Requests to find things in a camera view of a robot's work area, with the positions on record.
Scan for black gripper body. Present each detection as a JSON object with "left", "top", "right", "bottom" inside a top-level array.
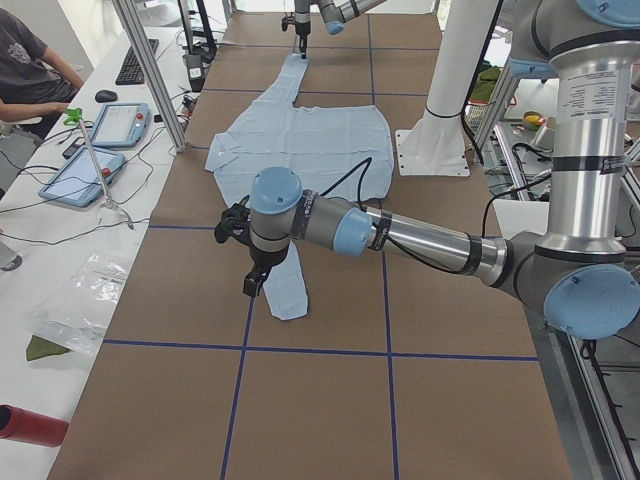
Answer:
[
  {"left": 243, "top": 249, "right": 286, "bottom": 298},
  {"left": 294, "top": 12, "right": 311, "bottom": 50}
]

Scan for light blue button shirt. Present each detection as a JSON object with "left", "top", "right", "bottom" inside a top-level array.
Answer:
[{"left": 205, "top": 54, "right": 394, "bottom": 320}]

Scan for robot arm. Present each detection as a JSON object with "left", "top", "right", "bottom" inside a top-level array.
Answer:
[
  {"left": 281, "top": 0, "right": 385, "bottom": 59},
  {"left": 236, "top": 1, "right": 639, "bottom": 340}
]

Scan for black keyboard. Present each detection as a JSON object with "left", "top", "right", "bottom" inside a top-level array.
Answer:
[{"left": 115, "top": 47, "right": 145, "bottom": 86}]

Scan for clear plastic bag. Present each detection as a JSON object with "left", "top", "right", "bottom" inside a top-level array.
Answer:
[{"left": 27, "top": 253, "right": 133, "bottom": 355}]

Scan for far blue teach pendant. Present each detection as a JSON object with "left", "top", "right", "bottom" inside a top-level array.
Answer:
[{"left": 91, "top": 103, "right": 150, "bottom": 149}]

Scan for blue teach pendant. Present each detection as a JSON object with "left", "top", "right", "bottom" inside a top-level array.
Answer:
[
  {"left": 91, "top": 103, "right": 150, "bottom": 149},
  {"left": 38, "top": 146, "right": 125, "bottom": 208}
]

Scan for near blue teach pendant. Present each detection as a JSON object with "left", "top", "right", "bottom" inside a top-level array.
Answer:
[{"left": 38, "top": 146, "right": 125, "bottom": 208}]

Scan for black computer mouse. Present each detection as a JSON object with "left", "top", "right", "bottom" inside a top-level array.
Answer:
[{"left": 95, "top": 89, "right": 118, "bottom": 103}]

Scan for metal rod with green clip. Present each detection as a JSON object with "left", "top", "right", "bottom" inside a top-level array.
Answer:
[{"left": 63, "top": 108, "right": 135, "bottom": 230}]

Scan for green cloth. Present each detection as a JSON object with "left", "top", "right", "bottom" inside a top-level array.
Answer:
[{"left": 25, "top": 335, "right": 70, "bottom": 362}]

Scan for seated person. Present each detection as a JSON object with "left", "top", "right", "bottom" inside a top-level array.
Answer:
[{"left": 1, "top": 9, "right": 84, "bottom": 139}]

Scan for red bottle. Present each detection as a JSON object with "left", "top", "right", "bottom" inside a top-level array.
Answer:
[{"left": 1, "top": 405, "right": 69, "bottom": 447}]

